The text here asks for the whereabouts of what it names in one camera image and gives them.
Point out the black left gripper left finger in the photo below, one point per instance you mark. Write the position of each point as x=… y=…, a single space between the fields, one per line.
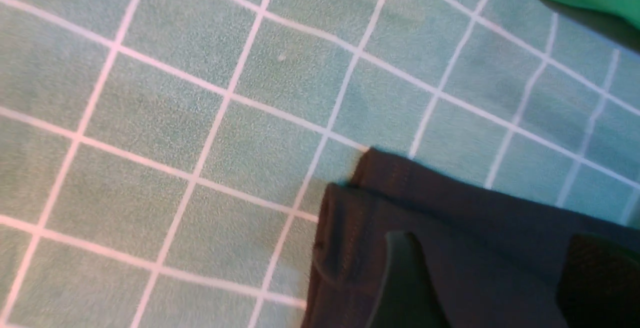
x=407 y=297

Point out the dark gray long-sleeve top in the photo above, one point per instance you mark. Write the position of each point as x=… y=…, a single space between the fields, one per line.
x=495 y=260

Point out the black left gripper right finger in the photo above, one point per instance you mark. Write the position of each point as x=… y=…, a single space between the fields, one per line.
x=599 y=286

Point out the green checkered tablecloth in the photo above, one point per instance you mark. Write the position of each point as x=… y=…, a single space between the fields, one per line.
x=163 y=161

